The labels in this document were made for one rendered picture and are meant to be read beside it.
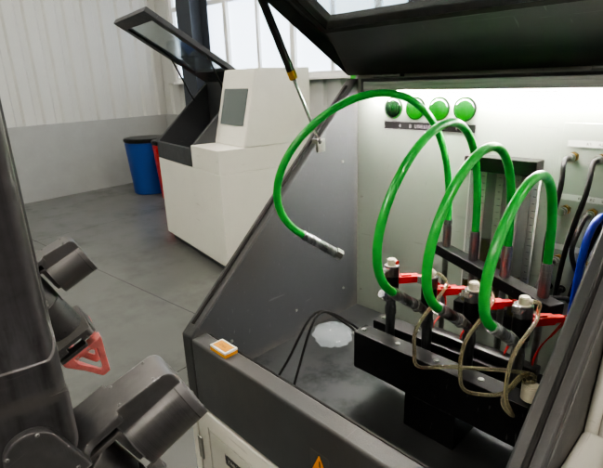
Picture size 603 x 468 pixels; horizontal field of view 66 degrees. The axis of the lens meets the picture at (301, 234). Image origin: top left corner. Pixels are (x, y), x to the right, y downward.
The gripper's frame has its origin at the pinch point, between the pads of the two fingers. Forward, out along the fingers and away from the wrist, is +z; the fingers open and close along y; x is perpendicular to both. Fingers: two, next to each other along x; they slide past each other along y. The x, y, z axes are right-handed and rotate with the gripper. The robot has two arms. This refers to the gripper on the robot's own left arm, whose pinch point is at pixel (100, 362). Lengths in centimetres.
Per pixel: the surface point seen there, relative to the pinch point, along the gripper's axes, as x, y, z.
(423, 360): -40, -32, 22
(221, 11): -330, 553, 13
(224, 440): -6.3, -3.2, 31.1
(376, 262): -40, -31, -2
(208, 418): -6.6, 2.1, 28.5
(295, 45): -335, 424, 74
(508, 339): -46, -46, 13
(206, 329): -17.9, 6.4, 13.7
